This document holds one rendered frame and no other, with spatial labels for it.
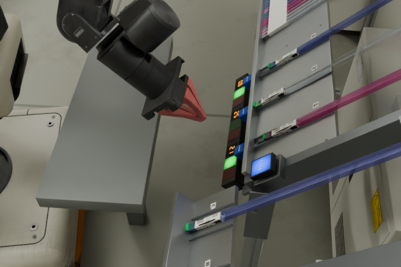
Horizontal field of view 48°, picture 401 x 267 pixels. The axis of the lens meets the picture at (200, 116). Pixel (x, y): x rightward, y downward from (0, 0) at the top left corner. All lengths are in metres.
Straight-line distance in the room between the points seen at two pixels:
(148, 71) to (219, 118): 1.31
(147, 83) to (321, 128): 0.35
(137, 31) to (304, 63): 0.48
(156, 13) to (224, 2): 2.04
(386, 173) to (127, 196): 0.59
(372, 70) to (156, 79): 0.80
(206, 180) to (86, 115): 0.71
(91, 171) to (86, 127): 0.14
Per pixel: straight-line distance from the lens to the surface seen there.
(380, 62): 1.39
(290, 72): 1.04
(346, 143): 0.80
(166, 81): 0.70
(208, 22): 2.50
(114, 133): 1.16
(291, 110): 0.95
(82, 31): 0.66
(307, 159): 0.83
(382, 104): 1.27
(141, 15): 0.65
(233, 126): 1.08
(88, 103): 1.24
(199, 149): 1.87
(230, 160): 1.01
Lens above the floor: 1.47
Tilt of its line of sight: 48 degrees down
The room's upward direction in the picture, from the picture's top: straight up
